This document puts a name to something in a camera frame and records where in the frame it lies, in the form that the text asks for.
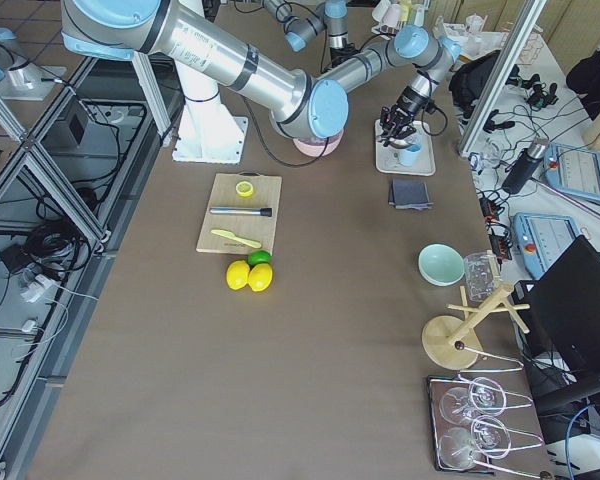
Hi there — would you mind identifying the bamboo cutting board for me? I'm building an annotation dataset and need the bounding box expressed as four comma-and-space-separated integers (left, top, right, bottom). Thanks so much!
196, 173, 282, 255

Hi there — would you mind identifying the light blue cup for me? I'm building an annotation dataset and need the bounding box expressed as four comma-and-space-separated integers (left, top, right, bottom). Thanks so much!
398, 144, 421, 167

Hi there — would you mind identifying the yellow plastic knife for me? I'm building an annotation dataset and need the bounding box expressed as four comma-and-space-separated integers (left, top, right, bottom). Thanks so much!
210, 229, 262, 249

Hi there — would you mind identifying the silver metal ice scoop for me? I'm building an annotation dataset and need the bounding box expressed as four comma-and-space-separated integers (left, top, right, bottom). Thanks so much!
376, 133, 421, 150

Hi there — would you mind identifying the grey folded cloth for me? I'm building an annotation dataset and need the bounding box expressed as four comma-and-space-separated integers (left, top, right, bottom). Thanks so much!
388, 178, 433, 211

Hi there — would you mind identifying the yellow lemon upper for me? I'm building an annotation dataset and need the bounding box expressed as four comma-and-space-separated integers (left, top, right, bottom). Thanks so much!
225, 260, 251, 290

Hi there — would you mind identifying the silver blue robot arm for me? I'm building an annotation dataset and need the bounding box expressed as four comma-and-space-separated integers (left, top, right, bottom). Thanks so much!
260, 0, 359, 73
61, 1, 461, 145

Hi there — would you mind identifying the black tray with glasses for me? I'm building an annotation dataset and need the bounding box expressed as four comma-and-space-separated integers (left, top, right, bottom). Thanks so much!
427, 376, 552, 479

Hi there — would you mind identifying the steel muddler black tip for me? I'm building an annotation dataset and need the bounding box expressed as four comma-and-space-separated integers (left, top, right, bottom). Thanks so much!
208, 206, 273, 218

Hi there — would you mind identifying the white wire cup rack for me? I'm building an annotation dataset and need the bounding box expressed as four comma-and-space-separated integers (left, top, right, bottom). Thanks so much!
372, 0, 431, 47

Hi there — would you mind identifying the cream rabbit serving tray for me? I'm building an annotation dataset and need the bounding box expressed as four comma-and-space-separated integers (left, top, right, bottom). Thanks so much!
375, 121, 436, 176

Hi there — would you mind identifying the black thermos bottle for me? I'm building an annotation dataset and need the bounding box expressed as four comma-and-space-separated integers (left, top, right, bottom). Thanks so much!
502, 137, 550, 195

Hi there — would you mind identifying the white cardboard box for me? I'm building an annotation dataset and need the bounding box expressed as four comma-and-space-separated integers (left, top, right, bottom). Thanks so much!
433, 14, 504, 71

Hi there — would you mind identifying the aluminium frame post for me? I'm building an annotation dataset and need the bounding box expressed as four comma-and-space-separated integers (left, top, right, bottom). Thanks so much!
457, 0, 546, 158

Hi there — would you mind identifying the green lime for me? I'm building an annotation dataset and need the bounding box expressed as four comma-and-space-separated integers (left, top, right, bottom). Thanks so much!
247, 250, 272, 267

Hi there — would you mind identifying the yellow lemon lower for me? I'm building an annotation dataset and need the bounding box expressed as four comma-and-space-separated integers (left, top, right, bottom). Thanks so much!
247, 263, 273, 292

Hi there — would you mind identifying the pink bowl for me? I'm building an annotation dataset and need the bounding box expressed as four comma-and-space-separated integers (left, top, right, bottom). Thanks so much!
293, 131, 344, 157

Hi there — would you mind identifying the pink cup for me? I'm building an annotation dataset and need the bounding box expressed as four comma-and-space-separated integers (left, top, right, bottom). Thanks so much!
372, 0, 402, 28

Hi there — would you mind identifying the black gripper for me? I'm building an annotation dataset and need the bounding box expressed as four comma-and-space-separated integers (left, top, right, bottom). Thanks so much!
327, 44, 359, 70
378, 86, 433, 145

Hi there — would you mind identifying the light green bowl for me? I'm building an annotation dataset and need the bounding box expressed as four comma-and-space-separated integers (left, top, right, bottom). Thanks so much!
418, 244, 465, 286

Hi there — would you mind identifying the black computer monitor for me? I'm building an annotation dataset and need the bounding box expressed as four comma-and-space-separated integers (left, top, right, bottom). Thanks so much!
528, 236, 600, 373

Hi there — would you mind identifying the blue teach pendant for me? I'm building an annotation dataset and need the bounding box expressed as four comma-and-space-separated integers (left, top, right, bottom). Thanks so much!
511, 213, 579, 279
543, 143, 600, 204

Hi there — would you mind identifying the person in dark jacket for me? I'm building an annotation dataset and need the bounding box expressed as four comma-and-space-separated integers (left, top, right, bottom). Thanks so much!
566, 50, 600, 120

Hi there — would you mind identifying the clear measuring glass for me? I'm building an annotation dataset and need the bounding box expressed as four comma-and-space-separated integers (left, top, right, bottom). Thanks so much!
464, 250, 500, 302

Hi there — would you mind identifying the half lemon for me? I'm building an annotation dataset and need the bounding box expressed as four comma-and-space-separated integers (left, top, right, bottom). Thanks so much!
235, 180, 255, 198

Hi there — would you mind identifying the wooden cup tree stand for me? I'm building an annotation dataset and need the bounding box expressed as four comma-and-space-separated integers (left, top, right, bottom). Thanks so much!
421, 250, 530, 371

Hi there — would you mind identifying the yellow lemon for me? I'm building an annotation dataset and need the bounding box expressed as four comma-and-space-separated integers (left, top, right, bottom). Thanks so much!
225, 260, 251, 290
247, 263, 273, 292

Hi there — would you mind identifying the upside down wine glass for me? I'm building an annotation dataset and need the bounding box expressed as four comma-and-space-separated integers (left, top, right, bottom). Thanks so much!
437, 415, 512, 471
439, 377, 506, 426

